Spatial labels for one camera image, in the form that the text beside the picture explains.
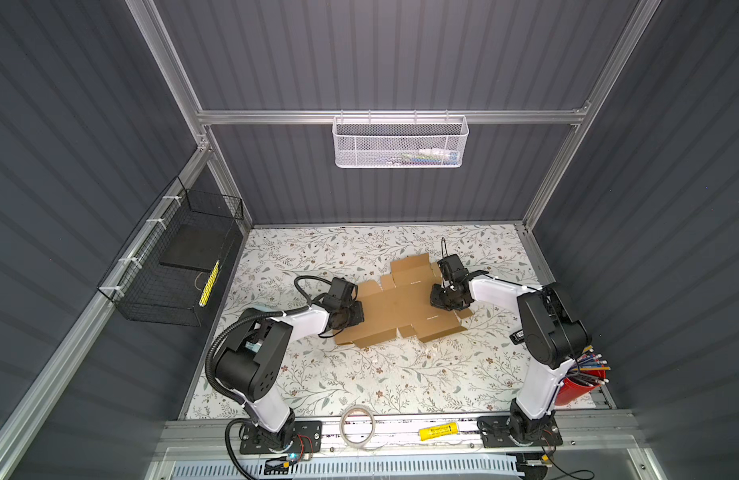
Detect black flat pad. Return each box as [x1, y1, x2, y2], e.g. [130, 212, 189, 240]
[159, 225, 225, 273]

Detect brown cardboard box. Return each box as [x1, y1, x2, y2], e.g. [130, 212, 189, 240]
[334, 253, 473, 348]

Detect black wire basket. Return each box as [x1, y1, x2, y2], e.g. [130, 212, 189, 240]
[98, 179, 244, 327]

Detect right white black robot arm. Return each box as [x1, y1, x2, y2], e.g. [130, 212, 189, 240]
[431, 254, 591, 446]

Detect floral table mat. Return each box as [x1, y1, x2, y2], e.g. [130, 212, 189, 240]
[219, 225, 537, 416]

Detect coloured pencils bundle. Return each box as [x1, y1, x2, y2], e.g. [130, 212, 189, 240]
[571, 346, 611, 385]

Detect white wire mesh basket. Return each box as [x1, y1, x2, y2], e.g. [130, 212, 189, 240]
[331, 115, 471, 169]

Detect red pencil cup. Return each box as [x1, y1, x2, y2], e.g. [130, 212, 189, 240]
[555, 367, 609, 406]

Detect white vented strip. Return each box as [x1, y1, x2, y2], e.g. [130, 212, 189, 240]
[167, 455, 521, 480]

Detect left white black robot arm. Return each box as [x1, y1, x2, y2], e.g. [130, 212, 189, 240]
[204, 275, 364, 451]

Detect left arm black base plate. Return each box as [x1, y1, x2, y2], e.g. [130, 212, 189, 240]
[237, 420, 322, 455]

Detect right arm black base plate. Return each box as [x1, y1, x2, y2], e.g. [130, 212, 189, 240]
[477, 415, 563, 448]

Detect yellow label tag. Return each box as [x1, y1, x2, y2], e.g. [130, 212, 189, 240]
[419, 422, 459, 441]

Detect markers in white basket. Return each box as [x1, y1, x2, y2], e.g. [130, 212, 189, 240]
[385, 148, 461, 168]

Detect clear tape roll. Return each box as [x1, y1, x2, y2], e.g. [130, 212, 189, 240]
[338, 404, 377, 450]

